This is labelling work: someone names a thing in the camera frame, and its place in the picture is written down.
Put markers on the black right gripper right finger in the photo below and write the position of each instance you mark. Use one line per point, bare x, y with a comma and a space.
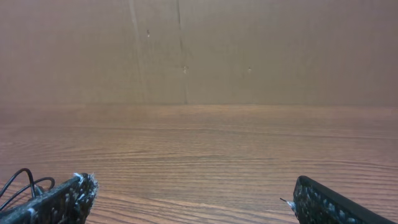
314, 203

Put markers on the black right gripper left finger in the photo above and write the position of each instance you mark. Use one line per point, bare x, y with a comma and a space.
69, 202

